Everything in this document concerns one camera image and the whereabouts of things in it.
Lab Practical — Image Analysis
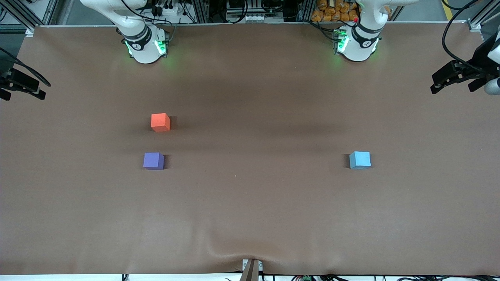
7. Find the light blue foam block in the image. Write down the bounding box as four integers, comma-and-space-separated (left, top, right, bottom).
349, 151, 371, 170

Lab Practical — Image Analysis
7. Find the purple foam block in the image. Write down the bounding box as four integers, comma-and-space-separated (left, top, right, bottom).
143, 152, 165, 171

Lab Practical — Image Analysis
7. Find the orange foam block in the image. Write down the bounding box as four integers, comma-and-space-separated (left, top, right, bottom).
151, 113, 171, 132

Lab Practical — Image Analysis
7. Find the white terminal block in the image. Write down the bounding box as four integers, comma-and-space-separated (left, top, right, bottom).
242, 14, 275, 23

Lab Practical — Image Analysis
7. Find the orange mesh bag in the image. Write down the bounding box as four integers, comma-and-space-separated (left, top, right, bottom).
311, 0, 360, 22

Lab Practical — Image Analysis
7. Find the white power strip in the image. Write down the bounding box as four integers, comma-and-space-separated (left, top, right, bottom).
150, 3, 192, 17

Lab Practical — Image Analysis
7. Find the brown table mat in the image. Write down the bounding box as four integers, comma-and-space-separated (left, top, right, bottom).
0, 21, 500, 276

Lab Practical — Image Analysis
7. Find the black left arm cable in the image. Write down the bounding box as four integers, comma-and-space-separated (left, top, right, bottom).
441, 0, 500, 73

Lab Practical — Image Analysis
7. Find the aluminium frame post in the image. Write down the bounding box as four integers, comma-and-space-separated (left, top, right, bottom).
0, 0, 59, 37
467, 0, 500, 32

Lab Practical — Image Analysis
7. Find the brown strap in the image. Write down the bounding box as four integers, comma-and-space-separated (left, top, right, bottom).
239, 259, 259, 281

